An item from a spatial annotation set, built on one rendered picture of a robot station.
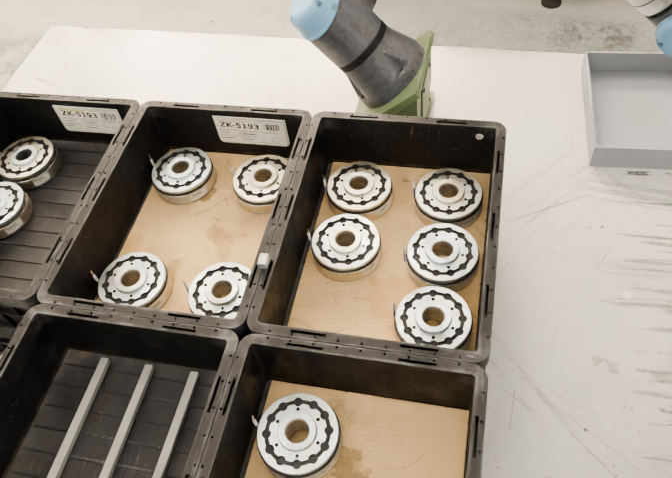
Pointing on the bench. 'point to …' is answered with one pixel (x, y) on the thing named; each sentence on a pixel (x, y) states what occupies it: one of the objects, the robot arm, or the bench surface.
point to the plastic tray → (628, 109)
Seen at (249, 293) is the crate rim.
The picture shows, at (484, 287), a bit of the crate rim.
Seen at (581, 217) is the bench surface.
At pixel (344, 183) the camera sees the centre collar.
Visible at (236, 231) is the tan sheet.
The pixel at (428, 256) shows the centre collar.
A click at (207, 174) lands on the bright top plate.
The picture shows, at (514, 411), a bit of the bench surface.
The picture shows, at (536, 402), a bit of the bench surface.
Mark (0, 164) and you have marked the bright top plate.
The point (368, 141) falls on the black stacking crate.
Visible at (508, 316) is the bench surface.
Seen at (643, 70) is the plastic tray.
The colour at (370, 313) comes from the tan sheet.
